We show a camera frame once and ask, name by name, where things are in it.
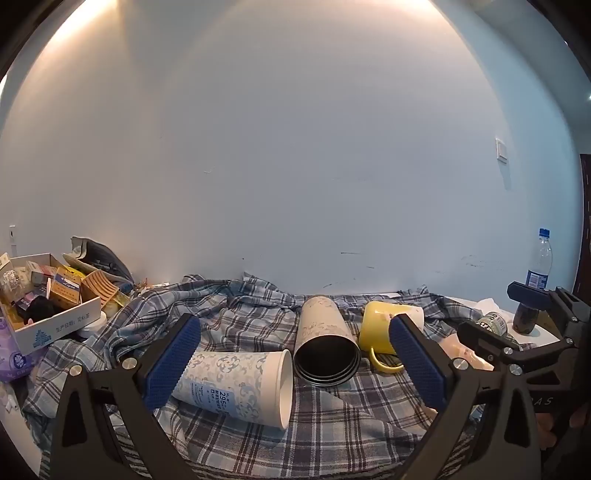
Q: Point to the tan ribbed holder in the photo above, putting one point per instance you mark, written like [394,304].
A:
[99,287]

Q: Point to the yellow mug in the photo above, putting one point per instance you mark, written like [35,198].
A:
[374,328]

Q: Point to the white jar lid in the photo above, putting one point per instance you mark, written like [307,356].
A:
[92,325]

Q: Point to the white cardboard box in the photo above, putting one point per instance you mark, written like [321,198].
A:
[60,326]

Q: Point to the white tissue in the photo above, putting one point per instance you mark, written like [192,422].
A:
[489,304]

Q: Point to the dark door frame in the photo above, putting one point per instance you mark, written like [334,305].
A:
[584,221]

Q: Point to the white wall switch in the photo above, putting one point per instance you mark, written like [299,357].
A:
[502,150]

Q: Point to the blue plaid cloth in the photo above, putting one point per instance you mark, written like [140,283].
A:
[277,445]

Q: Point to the grey fabric bag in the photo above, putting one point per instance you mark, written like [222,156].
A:
[102,261]

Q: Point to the purple tissue pack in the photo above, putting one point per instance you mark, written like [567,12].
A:
[13,357]

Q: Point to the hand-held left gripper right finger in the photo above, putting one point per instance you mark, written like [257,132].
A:
[418,364]

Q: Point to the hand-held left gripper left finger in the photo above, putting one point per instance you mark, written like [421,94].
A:
[171,364]

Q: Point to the dark drink bottle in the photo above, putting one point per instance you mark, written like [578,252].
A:
[524,319]

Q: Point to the clear plastic wrapper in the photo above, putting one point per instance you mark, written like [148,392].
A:
[13,282]

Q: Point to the black object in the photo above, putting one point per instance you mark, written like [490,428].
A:
[40,308]

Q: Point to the white blue-patterned paper cup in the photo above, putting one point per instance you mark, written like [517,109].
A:
[240,383]

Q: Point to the person's right hand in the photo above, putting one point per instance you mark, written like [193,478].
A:
[580,417]

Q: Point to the dark labelled can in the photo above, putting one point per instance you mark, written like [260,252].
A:
[492,323]

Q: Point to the clear blue-label water bottle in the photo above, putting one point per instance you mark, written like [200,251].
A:
[540,265]

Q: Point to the pale pink object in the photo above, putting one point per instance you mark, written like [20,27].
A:
[464,355]

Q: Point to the small printed carton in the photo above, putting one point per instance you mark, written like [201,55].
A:
[38,276]

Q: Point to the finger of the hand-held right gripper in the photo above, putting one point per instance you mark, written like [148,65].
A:
[480,339]
[528,293]

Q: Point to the orange and blue carton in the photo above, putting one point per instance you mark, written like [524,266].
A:
[64,288]

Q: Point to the white wall socket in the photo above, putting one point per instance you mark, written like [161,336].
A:
[12,233]

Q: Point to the beige metal tumbler cup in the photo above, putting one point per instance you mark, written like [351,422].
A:
[321,323]

